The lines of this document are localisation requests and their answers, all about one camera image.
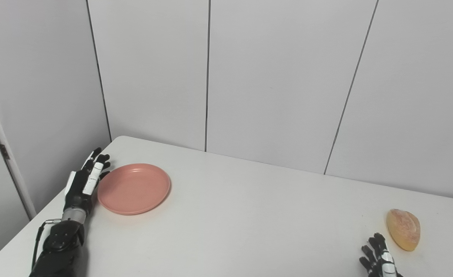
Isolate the golden bread roll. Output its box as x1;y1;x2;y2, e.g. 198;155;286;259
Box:
386;209;421;252

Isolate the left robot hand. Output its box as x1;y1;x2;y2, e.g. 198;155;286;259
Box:
64;147;111;213

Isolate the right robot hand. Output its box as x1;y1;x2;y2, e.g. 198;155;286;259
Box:
359;232;404;277

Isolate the pink round plate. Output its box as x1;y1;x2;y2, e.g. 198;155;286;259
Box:
97;163;171;215

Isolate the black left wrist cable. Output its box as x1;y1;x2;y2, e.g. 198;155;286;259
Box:
31;219;61;270

